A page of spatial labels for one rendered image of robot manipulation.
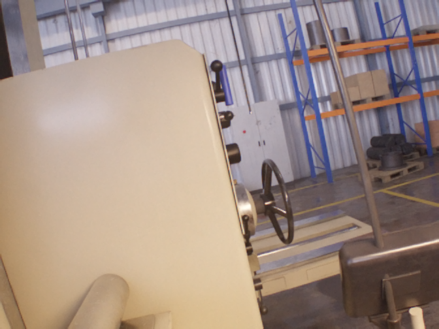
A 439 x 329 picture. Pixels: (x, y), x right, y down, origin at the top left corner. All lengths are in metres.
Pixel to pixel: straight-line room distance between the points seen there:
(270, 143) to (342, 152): 2.28
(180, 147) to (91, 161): 0.23
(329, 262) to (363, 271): 1.42
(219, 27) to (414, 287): 8.68
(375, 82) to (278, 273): 7.11
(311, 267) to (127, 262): 1.52
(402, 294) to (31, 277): 0.98
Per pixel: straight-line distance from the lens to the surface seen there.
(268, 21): 9.61
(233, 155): 1.18
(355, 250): 0.91
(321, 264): 2.32
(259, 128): 8.42
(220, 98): 1.03
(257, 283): 1.18
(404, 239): 0.94
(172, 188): 0.92
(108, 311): 0.81
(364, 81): 8.74
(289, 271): 2.28
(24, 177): 1.00
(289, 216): 1.35
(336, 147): 9.72
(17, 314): 1.10
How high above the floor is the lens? 1.64
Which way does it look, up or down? 6 degrees down
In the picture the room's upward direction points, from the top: 12 degrees counter-clockwise
